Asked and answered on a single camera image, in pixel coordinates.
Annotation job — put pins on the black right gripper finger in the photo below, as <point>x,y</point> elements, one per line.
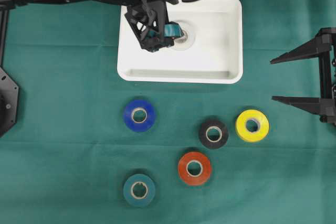
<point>308,50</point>
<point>311,105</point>

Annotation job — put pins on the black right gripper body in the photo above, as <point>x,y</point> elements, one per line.
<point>326,42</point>

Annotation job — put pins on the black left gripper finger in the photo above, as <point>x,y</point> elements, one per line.
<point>147,21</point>
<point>172,31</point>

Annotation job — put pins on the white tape roll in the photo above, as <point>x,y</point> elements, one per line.
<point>188,38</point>

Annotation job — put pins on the teal tape roll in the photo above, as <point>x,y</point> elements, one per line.
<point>139,190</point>

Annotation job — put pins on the blue tape roll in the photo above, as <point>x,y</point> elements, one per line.
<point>139,115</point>

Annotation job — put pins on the yellow tape roll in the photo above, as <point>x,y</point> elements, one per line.
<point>252,126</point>

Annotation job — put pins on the black tape roll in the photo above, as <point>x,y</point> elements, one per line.
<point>213,134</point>

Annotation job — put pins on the red tape roll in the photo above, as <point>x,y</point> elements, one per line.
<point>194,168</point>

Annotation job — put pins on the white rectangular plastic tray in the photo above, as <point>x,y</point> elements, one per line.
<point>215,57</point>

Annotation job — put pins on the black table edge frame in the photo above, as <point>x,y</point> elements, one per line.
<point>3,31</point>

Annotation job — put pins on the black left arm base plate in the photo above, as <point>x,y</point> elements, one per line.
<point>9,102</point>

